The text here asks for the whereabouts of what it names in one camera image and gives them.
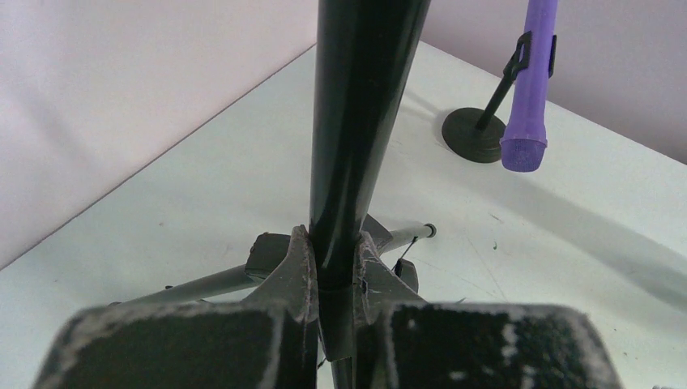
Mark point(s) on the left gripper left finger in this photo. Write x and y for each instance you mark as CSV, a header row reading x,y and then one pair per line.
x,y
267,340

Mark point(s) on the black music stand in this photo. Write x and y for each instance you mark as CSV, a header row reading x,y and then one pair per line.
x,y
364,55

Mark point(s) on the purple microphone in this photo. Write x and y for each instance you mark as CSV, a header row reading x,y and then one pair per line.
x,y
524,141

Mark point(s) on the black right microphone stand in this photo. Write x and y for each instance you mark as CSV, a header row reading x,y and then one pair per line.
x,y
474,134

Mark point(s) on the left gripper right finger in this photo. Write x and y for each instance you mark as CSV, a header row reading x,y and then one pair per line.
x,y
403,341

